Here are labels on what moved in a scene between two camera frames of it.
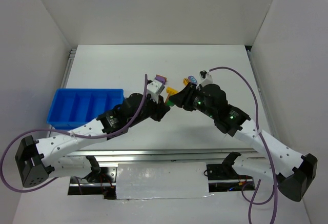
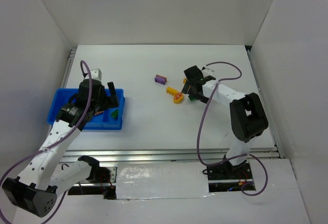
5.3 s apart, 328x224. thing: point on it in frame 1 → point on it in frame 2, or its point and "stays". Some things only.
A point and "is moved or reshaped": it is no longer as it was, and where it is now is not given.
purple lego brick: [162, 79] stays
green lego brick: [169, 103] is moved or reshaped
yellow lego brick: [171, 90] stays
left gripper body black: [156, 108] → [107, 99]
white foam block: [175, 180] stays
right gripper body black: [186, 98] → [192, 88]
